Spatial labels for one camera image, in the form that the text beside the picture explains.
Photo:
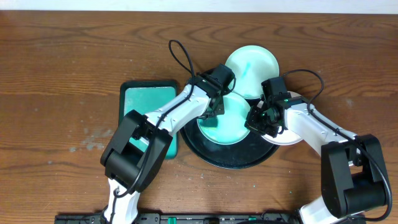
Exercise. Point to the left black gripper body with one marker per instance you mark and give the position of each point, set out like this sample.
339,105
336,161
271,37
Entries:
216,109

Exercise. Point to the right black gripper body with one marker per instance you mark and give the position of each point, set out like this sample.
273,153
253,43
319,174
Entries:
259,121

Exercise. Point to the dark green sponge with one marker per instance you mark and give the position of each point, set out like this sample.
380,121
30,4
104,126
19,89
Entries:
209,123

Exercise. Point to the mint plate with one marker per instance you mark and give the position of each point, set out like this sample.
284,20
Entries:
230,129
252,64

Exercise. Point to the white plate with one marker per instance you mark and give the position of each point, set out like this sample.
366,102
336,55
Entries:
284,137

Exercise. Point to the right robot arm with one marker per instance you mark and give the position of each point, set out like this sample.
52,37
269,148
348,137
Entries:
354,178

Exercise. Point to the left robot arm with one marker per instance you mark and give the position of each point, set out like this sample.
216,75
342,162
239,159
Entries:
136,151

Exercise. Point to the black round tray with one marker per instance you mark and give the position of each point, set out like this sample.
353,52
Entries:
250,151

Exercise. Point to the green rectangular tray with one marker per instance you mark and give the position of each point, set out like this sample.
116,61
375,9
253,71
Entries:
145,96

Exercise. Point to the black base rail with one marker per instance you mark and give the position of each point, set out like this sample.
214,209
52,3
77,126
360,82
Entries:
156,218

